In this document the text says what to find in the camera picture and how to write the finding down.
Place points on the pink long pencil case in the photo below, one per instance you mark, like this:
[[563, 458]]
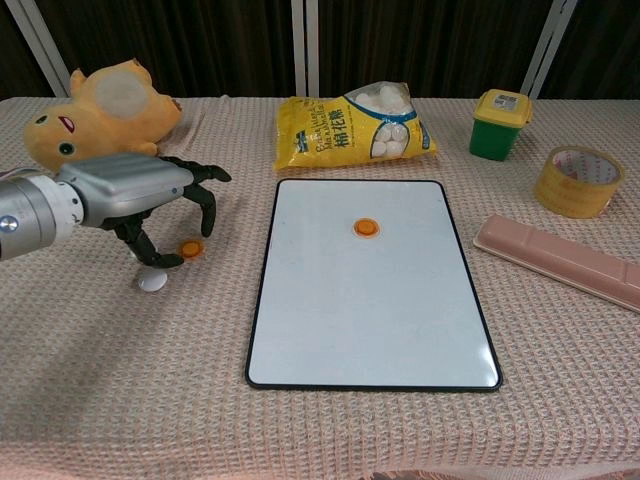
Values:
[[550, 252]]

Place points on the yellow plush toy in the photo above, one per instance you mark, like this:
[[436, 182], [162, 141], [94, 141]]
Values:
[[100, 125]]

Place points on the yellow packing tape roll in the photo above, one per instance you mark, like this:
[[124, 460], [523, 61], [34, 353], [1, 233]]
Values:
[[555, 197]]

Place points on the green mini bin yellow lid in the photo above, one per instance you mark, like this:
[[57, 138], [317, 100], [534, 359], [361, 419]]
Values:
[[492, 135]]

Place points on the orange round magnet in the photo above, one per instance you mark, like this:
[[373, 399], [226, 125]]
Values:
[[192, 248], [366, 228]]

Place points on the beige waffle tablecloth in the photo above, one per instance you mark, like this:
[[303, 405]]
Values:
[[150, 375]]

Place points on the white round magnet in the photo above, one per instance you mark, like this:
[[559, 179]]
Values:
[[152, 283]]

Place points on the yellow marshmallow bag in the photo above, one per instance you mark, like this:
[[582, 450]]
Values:
[[325, 135]]

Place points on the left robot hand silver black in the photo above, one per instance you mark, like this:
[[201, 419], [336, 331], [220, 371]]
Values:
[[125, 185]]

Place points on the white magnetic board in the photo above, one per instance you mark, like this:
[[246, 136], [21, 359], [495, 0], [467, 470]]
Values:
[[370, 300]]

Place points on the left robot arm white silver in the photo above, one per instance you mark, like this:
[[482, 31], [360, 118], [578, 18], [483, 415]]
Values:
[[25, 215]]

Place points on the white frame post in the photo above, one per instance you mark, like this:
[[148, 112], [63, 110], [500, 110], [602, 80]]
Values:
[[547, 50], [40, 50], [305, 50]]

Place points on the dark brown curtain panel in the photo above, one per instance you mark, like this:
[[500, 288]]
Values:
[[600, 50], [175, 45], [15, 60], [425, 45]]

